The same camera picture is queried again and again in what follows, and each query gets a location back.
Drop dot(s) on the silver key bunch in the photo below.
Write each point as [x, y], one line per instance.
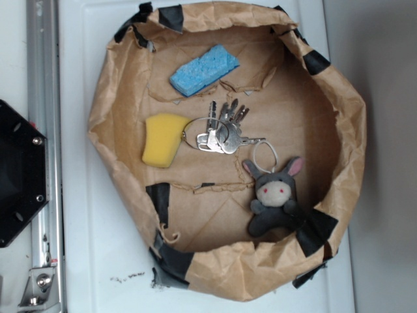
[223, 133]

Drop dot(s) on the yellow sponge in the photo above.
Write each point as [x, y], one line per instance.
[163, 137]

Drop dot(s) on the blue sponge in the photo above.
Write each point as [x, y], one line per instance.
[203, 71]

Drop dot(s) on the brown paper bag bin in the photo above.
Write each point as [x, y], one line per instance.
[193, 216]

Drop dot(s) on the grey plush donkey keychain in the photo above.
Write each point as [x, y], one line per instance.
[275, 205]

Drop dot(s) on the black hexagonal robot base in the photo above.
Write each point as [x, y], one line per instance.
[23, 173]

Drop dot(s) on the aluminium rail frame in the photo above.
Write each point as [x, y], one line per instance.
[45, 291]

